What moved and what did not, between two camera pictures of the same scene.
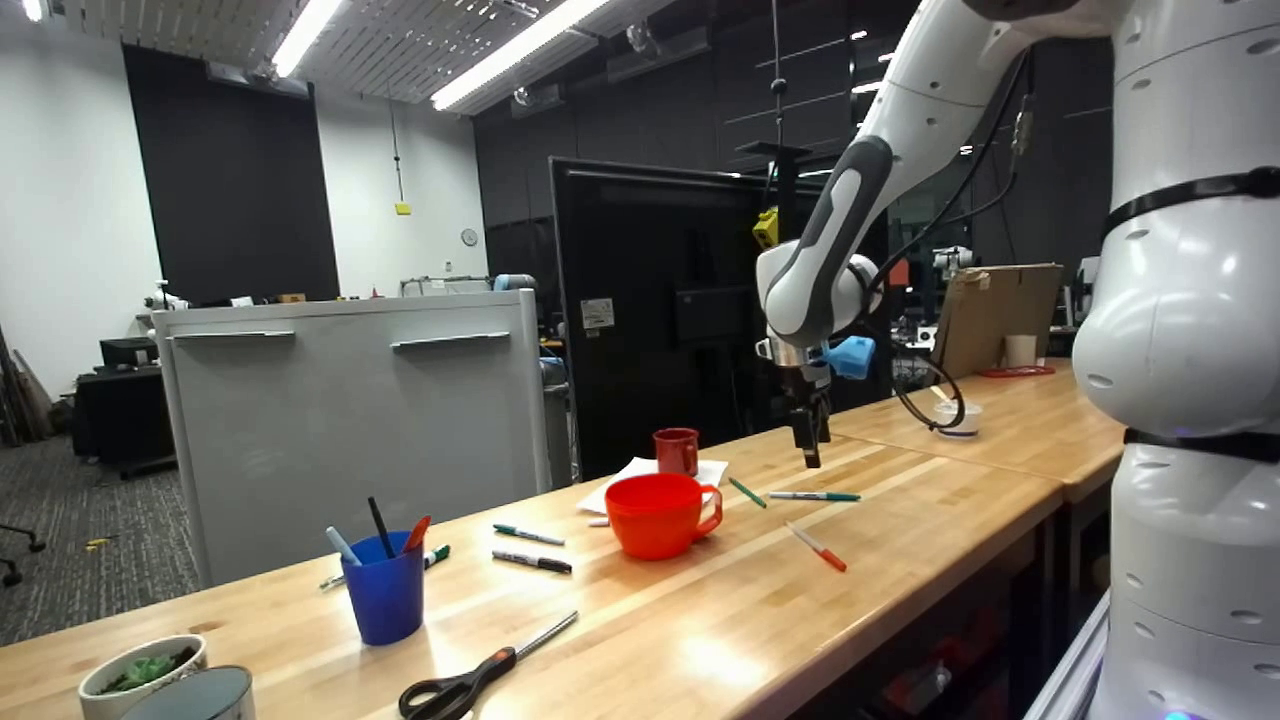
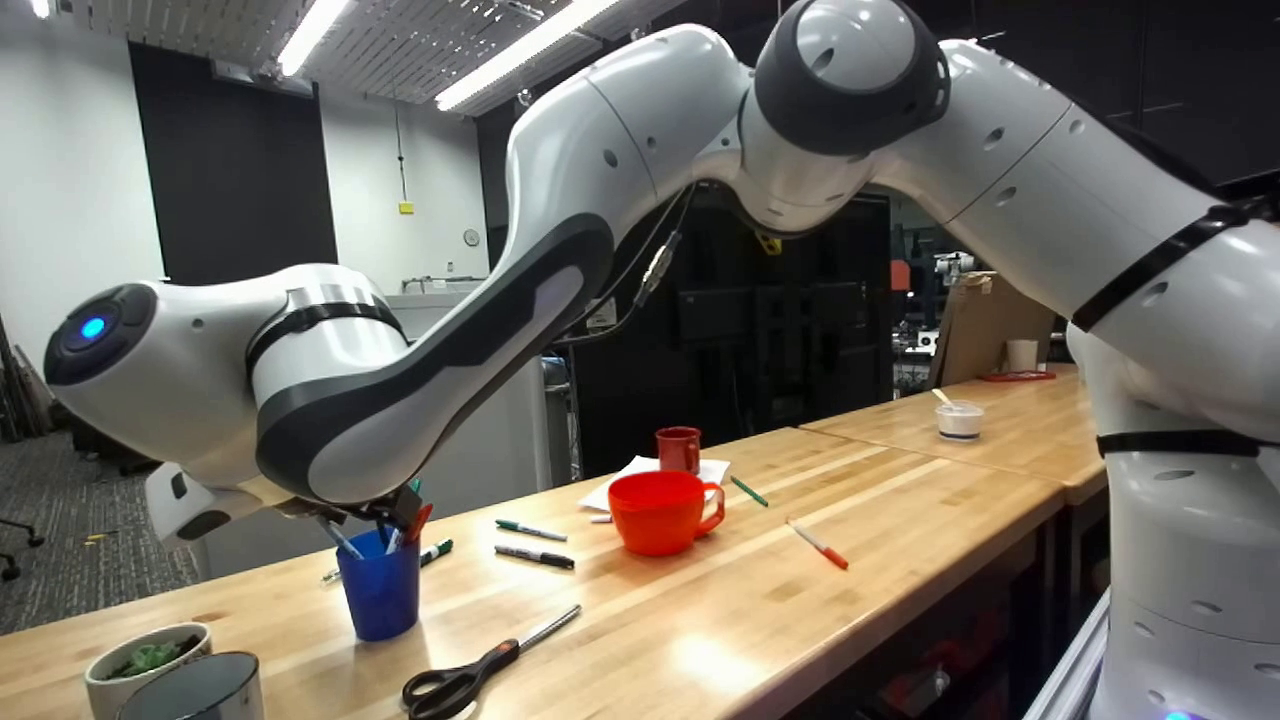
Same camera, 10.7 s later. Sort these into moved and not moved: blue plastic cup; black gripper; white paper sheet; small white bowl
Moved: black gripper
Not moved: white paper sheet; small white bowl; blue plastic cup
